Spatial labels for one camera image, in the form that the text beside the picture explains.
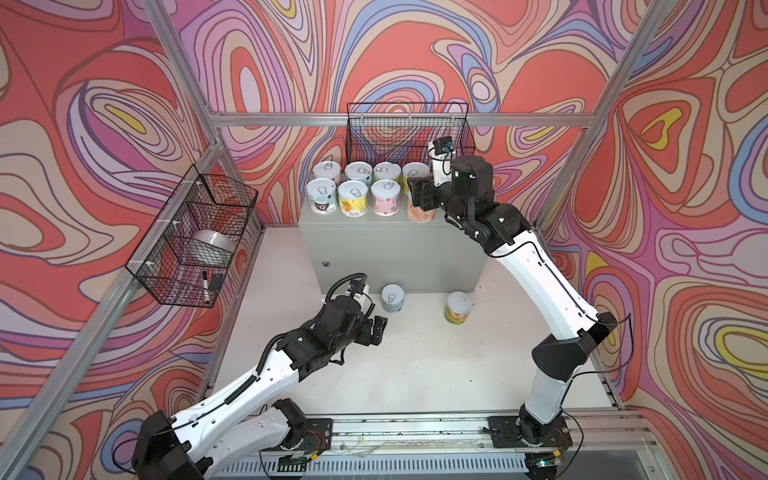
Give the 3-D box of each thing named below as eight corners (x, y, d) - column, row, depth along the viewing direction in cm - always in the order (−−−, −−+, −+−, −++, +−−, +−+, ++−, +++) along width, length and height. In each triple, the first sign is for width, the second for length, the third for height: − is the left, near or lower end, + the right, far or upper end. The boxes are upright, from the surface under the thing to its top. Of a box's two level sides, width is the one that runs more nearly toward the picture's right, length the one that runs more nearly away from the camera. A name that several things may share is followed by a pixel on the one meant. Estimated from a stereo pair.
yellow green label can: (445, 324, 93) (449, 313, 88) (442, 303, 98) (445, 291, 93) (469, 324, 93) (474, 313, 88) (464, 303, 98) (469, 291, 93)
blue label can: (381, 313, 96) (381, 305, 92) (381, 291, 101) (381, 283, 98) (404, 313, 96) (405, 305, 92) (403, 291, 101) (404, 283, 98)
